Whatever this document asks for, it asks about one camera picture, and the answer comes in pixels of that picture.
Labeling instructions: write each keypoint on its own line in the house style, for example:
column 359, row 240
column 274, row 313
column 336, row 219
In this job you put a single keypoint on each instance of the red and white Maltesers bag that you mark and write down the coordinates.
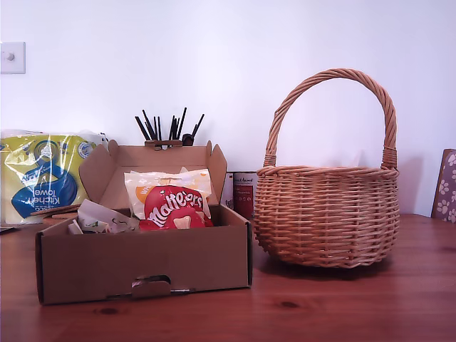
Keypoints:
column 171, row 210

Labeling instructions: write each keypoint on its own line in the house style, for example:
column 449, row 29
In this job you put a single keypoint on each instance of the brown cardboard box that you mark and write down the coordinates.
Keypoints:
column 142, row 249

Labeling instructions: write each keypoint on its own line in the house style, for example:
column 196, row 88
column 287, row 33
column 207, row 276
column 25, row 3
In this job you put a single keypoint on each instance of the white patterned egg bag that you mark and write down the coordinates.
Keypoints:
column 96, row 213

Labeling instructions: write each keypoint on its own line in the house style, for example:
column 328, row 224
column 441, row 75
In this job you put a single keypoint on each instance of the white printed carton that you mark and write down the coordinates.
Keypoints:
column 228, row 192

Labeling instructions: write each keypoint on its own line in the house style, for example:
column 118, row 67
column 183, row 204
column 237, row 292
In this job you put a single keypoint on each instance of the dark red tin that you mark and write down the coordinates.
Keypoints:
column 244, row 196

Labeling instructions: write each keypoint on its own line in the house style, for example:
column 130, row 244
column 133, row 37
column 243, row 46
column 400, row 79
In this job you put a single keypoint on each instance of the wooden stick holder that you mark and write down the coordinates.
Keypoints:
column 167, row 143

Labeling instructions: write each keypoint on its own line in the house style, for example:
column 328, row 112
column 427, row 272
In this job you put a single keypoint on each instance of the brown cork coasters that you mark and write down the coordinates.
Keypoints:
column 53, row 212

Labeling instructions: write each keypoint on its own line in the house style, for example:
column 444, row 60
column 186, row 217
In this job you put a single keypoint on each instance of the yellow kitchen towel pack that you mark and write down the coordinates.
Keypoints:
column 35, row 178

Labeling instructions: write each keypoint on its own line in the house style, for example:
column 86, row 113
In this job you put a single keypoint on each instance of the chair with paw print cushion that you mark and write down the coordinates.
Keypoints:
column 445, row 189

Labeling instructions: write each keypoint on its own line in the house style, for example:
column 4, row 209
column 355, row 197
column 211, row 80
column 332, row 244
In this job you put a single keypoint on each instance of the black flat object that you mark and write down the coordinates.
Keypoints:
column 7, row 230

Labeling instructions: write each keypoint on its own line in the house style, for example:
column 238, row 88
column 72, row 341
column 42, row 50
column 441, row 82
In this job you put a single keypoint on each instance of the white light switch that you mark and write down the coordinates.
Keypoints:
column 12, row 57

